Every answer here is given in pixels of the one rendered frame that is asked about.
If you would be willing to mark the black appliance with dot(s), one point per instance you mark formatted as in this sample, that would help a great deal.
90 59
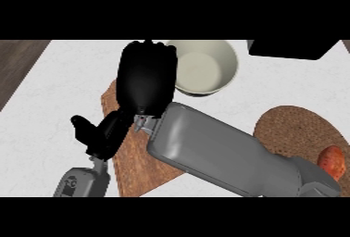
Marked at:
289 48

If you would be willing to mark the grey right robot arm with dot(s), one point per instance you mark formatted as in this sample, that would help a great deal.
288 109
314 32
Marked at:
218 151

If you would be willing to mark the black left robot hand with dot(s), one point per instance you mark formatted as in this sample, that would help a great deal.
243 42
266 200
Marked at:
106 135

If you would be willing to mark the cream bowl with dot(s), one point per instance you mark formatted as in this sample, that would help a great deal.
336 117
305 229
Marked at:
205 69

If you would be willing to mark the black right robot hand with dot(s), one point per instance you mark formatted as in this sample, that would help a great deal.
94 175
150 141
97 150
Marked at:
144 77

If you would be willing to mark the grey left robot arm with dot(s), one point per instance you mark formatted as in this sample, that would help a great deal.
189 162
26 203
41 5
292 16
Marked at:
81 183

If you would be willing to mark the brown wooden cutting board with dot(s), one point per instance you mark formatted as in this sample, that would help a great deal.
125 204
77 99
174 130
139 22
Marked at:
140 166

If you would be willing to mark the round brown placemat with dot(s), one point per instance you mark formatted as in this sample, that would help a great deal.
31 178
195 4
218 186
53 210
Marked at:
291 132

